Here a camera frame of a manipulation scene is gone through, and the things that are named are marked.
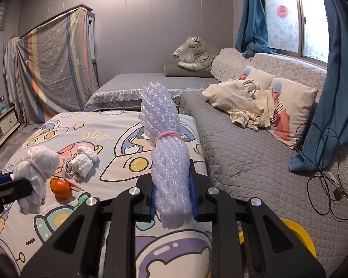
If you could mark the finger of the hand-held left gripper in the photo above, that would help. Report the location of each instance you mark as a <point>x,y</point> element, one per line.
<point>17,191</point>
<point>3,179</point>

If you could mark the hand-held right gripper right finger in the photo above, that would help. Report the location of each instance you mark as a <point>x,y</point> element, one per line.
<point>193,197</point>

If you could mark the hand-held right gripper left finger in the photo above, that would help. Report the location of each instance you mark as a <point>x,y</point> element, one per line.
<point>153,204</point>

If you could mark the white tissue bundle pink band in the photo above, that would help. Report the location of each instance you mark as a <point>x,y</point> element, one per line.
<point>40,162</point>

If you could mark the bubble wrap bundle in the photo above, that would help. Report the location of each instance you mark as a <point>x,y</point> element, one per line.
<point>168,165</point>

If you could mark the green wrapper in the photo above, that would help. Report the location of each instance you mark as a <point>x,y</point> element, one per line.
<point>80,202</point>

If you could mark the yellow rimmed bin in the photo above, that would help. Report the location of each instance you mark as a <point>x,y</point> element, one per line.
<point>301,234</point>

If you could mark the white television cabinet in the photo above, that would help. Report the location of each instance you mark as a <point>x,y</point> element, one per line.
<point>5,123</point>

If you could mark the cartoon printed blanket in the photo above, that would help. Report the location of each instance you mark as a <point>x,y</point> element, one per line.
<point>119,144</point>

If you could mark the grey hanging cloth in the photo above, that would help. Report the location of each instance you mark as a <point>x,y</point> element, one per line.
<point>11,72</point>

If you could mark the cream blanket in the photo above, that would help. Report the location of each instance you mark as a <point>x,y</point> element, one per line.
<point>229,95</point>

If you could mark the grey lace trimmed bed cover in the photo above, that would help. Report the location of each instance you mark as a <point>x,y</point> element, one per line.
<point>139,81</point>

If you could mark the striped cloth cover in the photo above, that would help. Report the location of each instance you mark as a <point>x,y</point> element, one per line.
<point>55,63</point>

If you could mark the grey bolster pillow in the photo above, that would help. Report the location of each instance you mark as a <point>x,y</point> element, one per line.
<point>174,71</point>

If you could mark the small baby print pillow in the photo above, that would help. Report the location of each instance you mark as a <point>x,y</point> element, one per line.
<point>264,76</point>

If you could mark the large baby print pillow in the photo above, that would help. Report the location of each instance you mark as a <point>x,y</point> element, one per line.
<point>298,101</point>

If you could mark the white tiger plush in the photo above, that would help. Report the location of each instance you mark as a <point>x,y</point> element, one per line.
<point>197,55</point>

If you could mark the long blue curtain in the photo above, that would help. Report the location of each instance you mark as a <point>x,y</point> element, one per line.
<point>336,92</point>

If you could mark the frosted glass window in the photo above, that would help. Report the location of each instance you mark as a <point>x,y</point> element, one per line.
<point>284,34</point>

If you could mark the short blue curtain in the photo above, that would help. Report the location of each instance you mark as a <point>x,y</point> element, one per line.
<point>251,14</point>

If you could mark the red window sticker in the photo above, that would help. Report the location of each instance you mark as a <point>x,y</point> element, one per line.
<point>282,11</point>

